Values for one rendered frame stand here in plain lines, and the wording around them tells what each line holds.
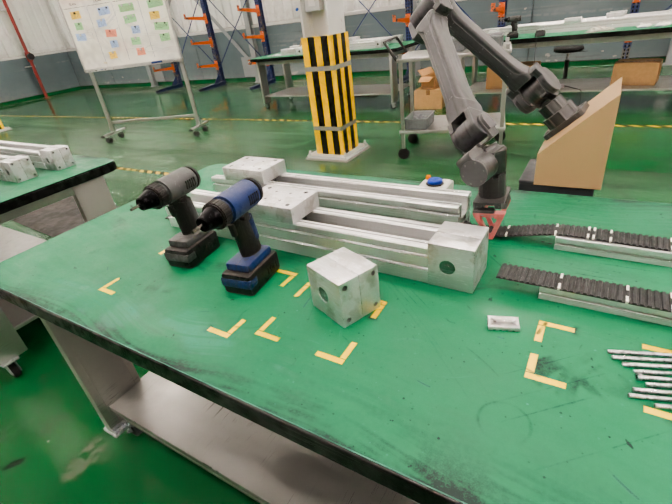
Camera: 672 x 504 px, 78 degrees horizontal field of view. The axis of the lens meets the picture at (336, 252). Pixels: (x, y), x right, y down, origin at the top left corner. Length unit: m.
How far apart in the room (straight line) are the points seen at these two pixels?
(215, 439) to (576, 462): 1.03
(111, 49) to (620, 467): 6.67
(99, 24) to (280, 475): 6.22
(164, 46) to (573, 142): 5.62
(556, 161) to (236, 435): 1.21
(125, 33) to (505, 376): 6.33
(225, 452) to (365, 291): 0.77
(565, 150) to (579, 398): 0.77
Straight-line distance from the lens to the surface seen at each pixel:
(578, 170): 1.32
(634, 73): 5.69
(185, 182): 1.04
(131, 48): 6.61
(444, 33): 1.15
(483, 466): 0.60
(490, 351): 0.73
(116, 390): 1.67
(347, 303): 0.74
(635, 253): 1.01
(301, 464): 1.29
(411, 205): 1.02
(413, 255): 0.84
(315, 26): 4.30
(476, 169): 0.89
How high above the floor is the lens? 1.28
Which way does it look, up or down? 30 degrees down
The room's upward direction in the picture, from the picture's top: 8 degrees counter-clockwise
